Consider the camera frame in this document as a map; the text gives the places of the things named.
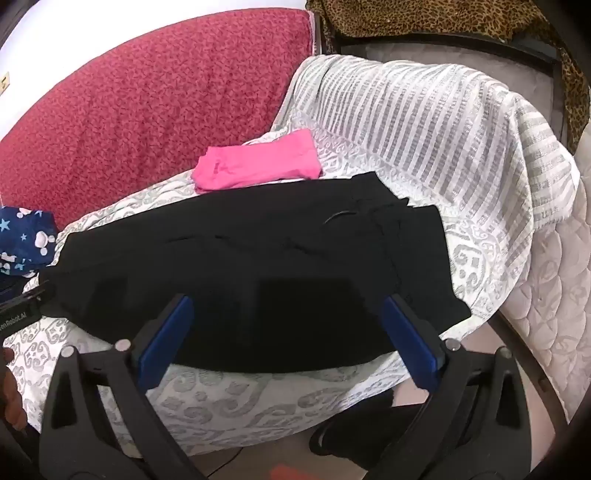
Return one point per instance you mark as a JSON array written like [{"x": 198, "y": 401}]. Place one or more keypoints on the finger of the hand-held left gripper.
[{"x": 44, "y": 291}]

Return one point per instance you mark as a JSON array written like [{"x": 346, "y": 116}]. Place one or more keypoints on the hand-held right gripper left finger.
[{"x": 162, "y": 344}]

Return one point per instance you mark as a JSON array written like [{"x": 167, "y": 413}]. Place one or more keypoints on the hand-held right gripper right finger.
[{"x": 413, "y": 344}]

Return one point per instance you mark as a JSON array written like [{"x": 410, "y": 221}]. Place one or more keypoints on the black pants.
[{"x": 258, "y": 267}]

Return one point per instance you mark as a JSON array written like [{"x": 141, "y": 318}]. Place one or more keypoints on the person's left hand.
[{"x": 10, "y": 392}]

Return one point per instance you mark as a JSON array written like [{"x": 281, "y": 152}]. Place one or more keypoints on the blue star printed blanket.
[{"x": 23, "y": 240}]

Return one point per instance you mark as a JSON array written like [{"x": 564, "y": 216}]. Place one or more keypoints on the dark cloth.
[{"x": 364, "y": 427}]

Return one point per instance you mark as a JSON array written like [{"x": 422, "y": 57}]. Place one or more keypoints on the white quilted mattress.
[{"x": 549, "y": 300}]

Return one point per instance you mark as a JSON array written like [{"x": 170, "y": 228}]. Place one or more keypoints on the pink folded garment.
[{"x": 256, "y": 161}]

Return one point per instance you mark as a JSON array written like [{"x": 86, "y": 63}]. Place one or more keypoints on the white grey patterned bedspread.
[{"x": 415, "y": 138}]

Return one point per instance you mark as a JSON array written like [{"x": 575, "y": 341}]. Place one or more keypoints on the leopard print cloth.
[{"x": 461, "y": 18}]

